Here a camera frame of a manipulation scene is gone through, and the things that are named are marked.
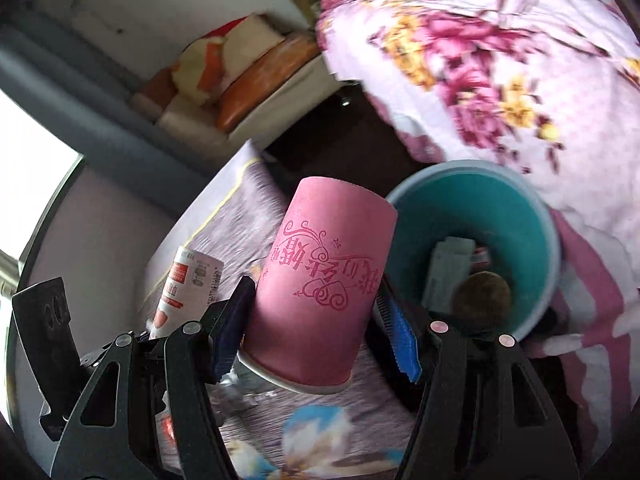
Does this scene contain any white orange throw pillow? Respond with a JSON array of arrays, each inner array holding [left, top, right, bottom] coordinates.
[[170, 14, 284, 106]]

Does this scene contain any purple wood-print tablecloth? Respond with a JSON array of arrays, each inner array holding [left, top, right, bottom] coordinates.
[[139, 143, 413, 479]]

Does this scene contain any teal plastic trash bin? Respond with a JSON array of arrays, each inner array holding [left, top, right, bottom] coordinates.
[[385, 160, 561, 341]]

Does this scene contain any floral pink bed quilt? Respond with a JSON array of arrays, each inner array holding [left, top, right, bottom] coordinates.
[[317, 0, 639, 463]]

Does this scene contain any pink paper cup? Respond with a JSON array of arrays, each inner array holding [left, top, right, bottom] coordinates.
[[238, 177, 398, 394]]

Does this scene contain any orange leather seat cushion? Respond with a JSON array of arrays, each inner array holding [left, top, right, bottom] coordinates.
[[215, 32, 320, 134]]

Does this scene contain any red cola can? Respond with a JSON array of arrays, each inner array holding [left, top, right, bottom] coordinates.
[[470, 246, 491, 269]]

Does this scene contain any strawberry yogurt paper cup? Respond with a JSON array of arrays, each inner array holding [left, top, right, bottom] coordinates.
[[150, 246, 224, 339]]

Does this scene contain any white tissue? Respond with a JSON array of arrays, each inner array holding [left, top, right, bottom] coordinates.
[[207, 359, 277, 414]]

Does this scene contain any white medicine box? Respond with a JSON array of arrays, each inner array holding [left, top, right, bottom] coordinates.
[[421, 236, 475, 314]]

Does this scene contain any white sofa with cushions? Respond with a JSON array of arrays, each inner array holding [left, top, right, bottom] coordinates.
[[69, 0, 346, 162]]

